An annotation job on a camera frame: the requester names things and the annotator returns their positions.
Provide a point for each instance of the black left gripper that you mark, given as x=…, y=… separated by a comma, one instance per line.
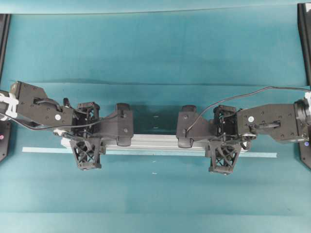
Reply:
x=86, y=152

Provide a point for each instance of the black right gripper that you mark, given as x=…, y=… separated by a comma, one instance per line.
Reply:
x=223, y=157

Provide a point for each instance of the silver aluminium extrusion rail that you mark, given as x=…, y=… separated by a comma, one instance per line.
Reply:
x=153, y=142

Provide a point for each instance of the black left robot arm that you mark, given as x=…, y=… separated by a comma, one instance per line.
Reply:
x=29, y=106

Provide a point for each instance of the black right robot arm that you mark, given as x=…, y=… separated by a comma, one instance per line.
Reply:
x=284, y=123

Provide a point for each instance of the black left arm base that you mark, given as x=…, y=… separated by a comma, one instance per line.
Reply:
x=5, y=126

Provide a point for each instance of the light blue tape strip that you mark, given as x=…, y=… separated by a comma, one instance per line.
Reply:
x=186, y=152

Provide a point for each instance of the teal table cloth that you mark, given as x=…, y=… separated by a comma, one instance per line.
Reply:
x=156, y=62

